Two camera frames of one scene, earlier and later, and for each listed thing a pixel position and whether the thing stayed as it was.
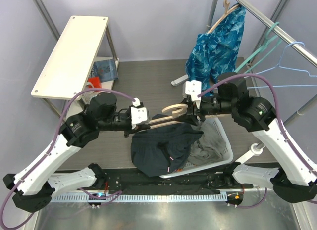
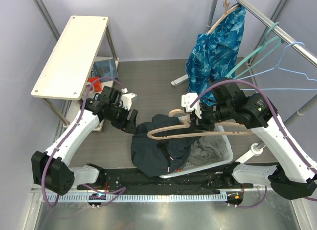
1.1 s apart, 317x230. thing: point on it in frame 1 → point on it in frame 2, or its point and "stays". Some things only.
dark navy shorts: x=159 y=151 stays
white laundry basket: x=226 y=159 stays
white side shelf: x=65 y=73 stays
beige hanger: x=176 y=118 → x=153 y=136
